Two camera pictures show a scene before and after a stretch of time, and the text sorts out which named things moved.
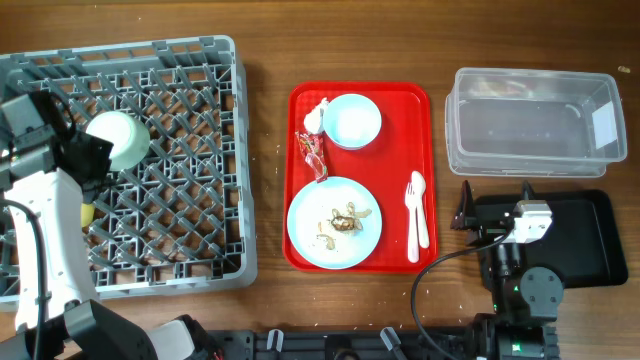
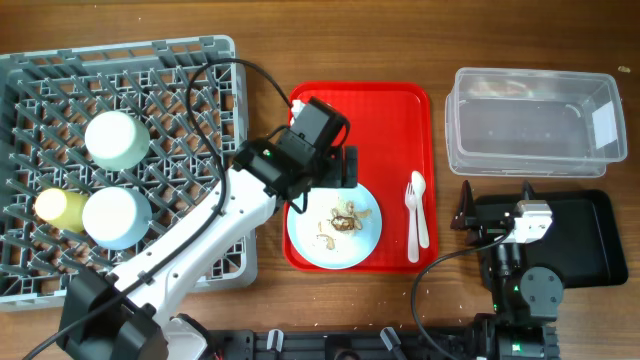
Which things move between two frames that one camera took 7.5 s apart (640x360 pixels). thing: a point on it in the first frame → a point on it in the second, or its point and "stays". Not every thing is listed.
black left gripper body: (96, 153) → (328, 168)
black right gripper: (466, 217) stays
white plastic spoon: (418, 182) stays
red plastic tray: (397, 166) stays
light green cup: (130, 138) stays
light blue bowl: (351, 121) → (116, 217)
